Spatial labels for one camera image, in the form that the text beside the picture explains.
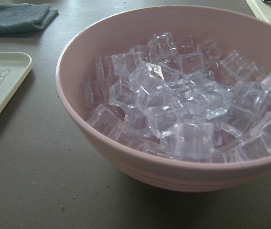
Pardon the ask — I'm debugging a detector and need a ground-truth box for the pile of clear ice cubes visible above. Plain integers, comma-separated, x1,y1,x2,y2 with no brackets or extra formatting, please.
81,31,271,164

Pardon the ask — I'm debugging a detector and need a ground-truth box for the pink bowl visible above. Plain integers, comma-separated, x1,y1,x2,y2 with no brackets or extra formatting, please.
56,5,271,192

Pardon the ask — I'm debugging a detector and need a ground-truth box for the grey folded cloth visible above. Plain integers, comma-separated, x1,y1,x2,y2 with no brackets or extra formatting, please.
0,3,59,35

